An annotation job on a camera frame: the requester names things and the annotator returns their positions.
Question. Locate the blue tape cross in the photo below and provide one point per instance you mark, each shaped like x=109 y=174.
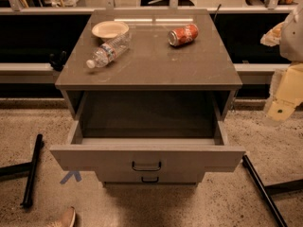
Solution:
x=69 y=175

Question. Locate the clear plastic water bottle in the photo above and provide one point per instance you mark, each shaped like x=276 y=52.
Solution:
x=109 y=51

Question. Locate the black clamp on rail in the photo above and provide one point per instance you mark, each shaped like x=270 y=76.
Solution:
x=57 y=61

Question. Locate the orange soda can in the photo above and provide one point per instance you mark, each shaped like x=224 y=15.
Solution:
x=183 y=35

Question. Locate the beige shoe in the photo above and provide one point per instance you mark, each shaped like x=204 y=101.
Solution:
x=67 y=219

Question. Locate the cream paper bowl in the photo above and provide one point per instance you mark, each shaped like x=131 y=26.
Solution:
x=109 y=29

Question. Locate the grey top drawer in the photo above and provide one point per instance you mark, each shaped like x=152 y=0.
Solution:
x=171 y=132

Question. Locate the black left floor stand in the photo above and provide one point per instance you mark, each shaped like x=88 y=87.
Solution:
x=29 y=168

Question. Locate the grey drawer cabinet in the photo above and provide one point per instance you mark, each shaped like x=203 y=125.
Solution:
x=151 y=63

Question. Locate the grey drawer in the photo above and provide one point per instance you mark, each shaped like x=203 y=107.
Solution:
x=171 y=132
x=171 y=177

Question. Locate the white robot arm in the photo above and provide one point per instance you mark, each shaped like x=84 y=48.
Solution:
x=288 y=35

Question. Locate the black floor stand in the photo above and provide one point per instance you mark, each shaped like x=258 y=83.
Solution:
x=268 y=191
x=29 y=168

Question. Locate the black right floor stand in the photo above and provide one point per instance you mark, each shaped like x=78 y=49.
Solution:
x=268 y=191

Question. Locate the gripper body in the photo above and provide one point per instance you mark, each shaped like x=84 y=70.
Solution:
x=293 y=39

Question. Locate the grey bottom drawer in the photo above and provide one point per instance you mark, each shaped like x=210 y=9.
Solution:
x=171 y=177

